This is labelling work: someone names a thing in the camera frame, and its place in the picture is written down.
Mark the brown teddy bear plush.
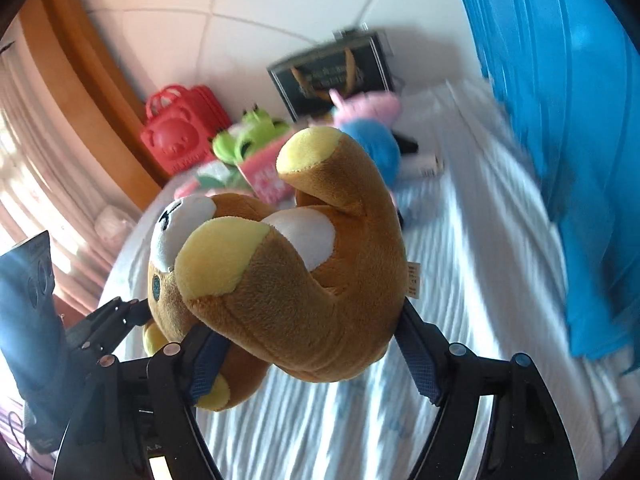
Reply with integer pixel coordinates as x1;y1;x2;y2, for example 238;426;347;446
143;127;409;411

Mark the pink tissue pack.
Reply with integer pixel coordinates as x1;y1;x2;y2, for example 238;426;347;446
238;133;294;205

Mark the pink pig plush blue body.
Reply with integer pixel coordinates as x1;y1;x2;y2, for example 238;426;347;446
329;89;419;188

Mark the pink pig plush green dress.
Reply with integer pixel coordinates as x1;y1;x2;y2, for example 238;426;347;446
174;160;253;198

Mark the white striped bed sheet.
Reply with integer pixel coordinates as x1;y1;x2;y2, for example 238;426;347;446
96;79;637;480

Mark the red bear plastic case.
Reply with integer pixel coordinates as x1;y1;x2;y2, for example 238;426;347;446
140;84;231;176

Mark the green frog plush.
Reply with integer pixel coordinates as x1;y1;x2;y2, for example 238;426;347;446
212;104;291;166

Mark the white blue packet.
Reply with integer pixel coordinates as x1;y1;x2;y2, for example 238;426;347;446
397;154;445;181

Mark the black gift bag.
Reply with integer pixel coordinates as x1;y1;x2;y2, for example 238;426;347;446
267;28;394;120

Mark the blue plastic storage crate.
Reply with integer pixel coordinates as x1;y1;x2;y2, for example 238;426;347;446
462;0;639;360

